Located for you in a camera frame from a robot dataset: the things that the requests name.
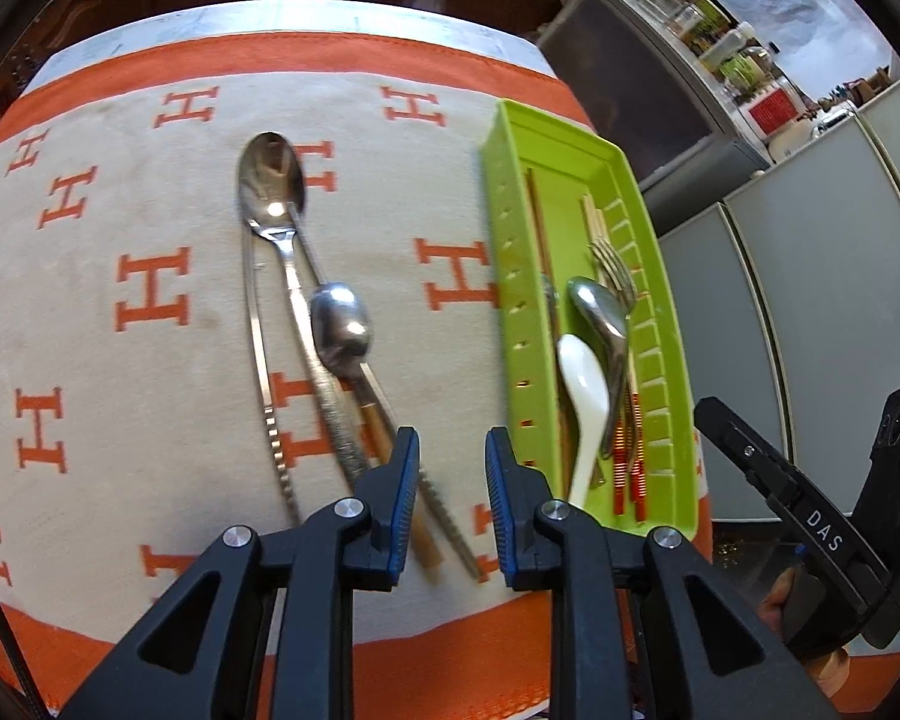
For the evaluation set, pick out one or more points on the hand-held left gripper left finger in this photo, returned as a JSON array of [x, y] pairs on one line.
[[405, 495]]

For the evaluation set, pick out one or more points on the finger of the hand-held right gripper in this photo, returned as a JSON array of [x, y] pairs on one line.
[[795, 491]]

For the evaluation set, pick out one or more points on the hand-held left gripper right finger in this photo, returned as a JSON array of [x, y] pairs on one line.
[[499, 495]]

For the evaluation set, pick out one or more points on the white ceramic spoon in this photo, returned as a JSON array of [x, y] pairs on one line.
[[581, 382]]

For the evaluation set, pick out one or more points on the silver metal utensil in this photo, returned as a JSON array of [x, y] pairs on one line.
[[552, 307]]

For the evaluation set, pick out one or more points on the serrated metal tongs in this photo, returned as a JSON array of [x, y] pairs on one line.
[[259, 360]]

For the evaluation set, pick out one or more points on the small metal spoon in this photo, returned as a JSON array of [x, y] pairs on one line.
[[600, 315]]

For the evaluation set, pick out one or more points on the green plastic utensil tray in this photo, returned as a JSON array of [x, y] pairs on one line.
[[562, 157]]

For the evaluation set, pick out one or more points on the large metal spoon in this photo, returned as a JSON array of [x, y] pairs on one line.
[[270, 172]]

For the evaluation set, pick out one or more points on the person's right hand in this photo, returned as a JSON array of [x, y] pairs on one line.
[[776, 600]]

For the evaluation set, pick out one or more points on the grey cabinet panels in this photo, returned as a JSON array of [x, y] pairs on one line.
[[795, 277]]

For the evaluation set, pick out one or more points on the orange and white printed blanket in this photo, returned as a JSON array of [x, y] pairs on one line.
[[195, 405]]

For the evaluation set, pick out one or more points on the red label box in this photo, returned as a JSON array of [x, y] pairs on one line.
[[772, 106]]

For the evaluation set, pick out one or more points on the dark glass-door cabinet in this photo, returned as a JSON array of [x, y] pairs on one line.
[[630, 90]]

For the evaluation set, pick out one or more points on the row of condiment jars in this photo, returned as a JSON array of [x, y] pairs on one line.
[[720, 37]]

